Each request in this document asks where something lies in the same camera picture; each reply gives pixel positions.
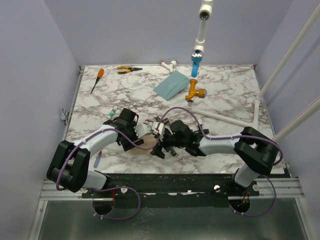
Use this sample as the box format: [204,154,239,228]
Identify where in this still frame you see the black metal T bar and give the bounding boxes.
[155,116,178,157]

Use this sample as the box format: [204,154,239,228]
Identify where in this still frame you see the brown paper letter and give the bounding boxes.
[127,134,156,155]

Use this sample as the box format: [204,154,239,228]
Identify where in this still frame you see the green glue tube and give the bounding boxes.
[108,108,117,118]

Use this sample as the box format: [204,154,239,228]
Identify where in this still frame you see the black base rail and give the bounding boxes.
[82,173,260,208]

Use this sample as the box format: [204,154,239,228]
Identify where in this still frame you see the black pipe tee fitting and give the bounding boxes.
[198,126,210,135]

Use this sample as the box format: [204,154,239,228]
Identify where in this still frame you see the orange handled screwdriver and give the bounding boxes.
[90,68,104,94]

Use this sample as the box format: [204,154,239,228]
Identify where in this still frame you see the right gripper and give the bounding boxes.
[150,129,187,159]

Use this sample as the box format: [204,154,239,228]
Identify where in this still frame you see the white PVC pipe assembly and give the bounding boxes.
[186,0,320,129]

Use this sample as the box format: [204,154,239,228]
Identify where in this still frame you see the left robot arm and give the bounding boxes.
[46,108,144,198]

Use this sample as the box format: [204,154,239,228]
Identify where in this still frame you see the yellow handled pliers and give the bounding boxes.
[117,66,143,75]

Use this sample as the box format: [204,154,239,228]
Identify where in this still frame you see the purple cable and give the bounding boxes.
[55,128,161,221]
[159,106,285,218]

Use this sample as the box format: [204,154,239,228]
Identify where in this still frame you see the orange brass tap valve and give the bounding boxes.
[185,78,207,101]

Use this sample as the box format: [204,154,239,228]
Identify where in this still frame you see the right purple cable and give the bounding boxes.
[159,106,285,218]

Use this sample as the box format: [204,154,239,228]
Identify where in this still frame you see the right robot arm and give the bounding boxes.
[150,120,282,196]

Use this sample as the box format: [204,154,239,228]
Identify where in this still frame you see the metal wall hook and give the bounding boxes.
[59,108,70,122]

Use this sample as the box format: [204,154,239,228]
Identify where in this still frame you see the white pipe tee fitting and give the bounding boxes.
[160,60,177,73]

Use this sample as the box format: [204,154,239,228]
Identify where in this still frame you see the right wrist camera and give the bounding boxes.
[151,121,165,138]

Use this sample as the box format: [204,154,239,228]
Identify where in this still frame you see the blue tap valve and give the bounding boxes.
[191,49,203,78]

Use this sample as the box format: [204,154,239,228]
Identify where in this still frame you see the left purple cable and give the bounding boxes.
[55,128,161,221]

